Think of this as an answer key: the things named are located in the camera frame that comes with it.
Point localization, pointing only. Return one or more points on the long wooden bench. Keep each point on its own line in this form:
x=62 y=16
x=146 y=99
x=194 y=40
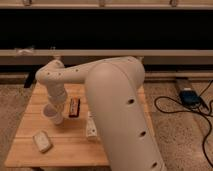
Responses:
x=149 y=57

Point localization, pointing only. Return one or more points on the white rectangular box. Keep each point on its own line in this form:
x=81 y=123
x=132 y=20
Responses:
x=91 y=131

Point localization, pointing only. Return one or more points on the blue power device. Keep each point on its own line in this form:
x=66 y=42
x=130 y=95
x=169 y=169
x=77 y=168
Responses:
x=189 y=97

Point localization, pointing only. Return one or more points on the white ceramic cup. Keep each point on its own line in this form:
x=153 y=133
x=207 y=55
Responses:
x=52 y=114

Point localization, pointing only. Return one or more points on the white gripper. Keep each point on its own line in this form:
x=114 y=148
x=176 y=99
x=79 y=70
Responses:
x=58 y=101

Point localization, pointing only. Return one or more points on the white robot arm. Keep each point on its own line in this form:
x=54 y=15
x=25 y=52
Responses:
x=111 y=88

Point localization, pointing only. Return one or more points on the wooden table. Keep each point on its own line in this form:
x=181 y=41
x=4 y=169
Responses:
x=70 y=146

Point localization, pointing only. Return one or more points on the white sponge block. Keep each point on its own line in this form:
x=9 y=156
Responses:
x=42 y=141

